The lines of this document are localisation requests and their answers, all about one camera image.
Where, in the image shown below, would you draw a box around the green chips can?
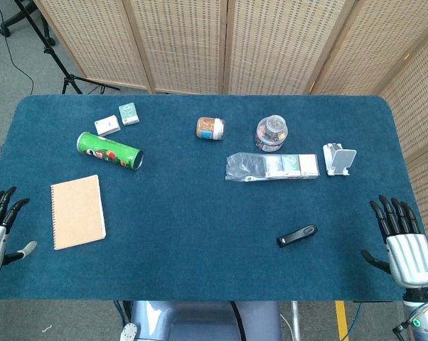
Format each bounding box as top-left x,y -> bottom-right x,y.
76,131 -> 144,172

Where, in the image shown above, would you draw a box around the large clear jar colourful clips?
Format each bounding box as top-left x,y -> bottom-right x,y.
255,119 -> 290,153

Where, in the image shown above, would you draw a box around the wicker folding screen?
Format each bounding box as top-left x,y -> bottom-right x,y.
34,0 -> 428,256

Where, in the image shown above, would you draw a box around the black floor cable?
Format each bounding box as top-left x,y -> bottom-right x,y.
0,0 -> 36,95

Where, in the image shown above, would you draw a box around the black tripod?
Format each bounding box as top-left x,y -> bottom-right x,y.
13,0 -> 121,95

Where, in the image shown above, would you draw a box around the small clear jar metal pins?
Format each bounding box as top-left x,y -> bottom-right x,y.
265,115 -> 288,134

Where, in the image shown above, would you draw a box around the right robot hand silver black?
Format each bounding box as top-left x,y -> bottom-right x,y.
360,194 -> 428,288

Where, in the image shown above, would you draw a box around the small green and white box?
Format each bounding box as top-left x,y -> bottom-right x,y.
281,153 -> 301,178
118,103 -> 141,126

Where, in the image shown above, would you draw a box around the black stapler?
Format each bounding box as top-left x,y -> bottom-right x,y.
277,224 -> 319,249

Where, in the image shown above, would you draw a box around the grey-blue robot torso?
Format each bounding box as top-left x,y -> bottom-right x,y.
119,301 -> 282,341

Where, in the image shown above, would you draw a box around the black office chair base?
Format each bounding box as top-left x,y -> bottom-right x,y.
0,0 -> 57,47

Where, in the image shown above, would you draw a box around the white phone stand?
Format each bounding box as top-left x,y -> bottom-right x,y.
323,142 -> 358,177

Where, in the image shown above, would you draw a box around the blue table mat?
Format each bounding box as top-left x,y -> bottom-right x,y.
0,94 -> 419,302

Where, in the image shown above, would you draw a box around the small purple and white box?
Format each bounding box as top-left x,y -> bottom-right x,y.
263,154 -> 284,178

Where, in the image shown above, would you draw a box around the clear plastic package bag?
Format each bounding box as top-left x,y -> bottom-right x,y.
225,151 -> 321,183

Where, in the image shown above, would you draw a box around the metal table leg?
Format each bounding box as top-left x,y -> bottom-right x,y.
290,301 -> 304,341

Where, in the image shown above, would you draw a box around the clear jar with orange contents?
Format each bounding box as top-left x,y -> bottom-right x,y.
196,117 -> 226,141

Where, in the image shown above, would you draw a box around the yellow floor tape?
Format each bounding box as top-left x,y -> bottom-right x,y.
334,301 -> 350,341

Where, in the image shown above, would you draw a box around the brown spiral notebook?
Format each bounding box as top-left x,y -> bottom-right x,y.
50,174 -> 107,251

